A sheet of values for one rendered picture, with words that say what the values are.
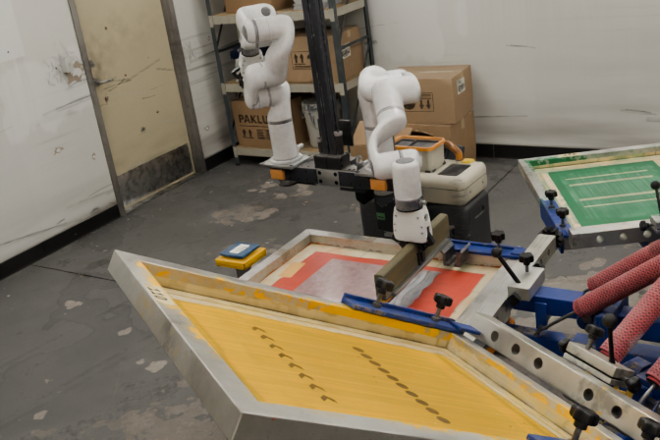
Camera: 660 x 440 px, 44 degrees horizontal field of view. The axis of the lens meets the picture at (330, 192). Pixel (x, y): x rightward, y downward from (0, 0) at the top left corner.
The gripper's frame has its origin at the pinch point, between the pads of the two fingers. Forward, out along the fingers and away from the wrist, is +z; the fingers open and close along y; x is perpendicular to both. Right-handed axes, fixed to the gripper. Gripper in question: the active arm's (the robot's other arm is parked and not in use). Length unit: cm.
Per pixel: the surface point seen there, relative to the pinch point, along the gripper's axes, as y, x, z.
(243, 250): 72, -10, 13
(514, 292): -32.1, 9.0, 1.3
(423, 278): 4.2, -11.5, 13.5
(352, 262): 31.8, -15.4, 14.2
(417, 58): 189, -379, 37
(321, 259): 43.0, -14.6, 14.3
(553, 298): -40.1, 3.1, 4.8
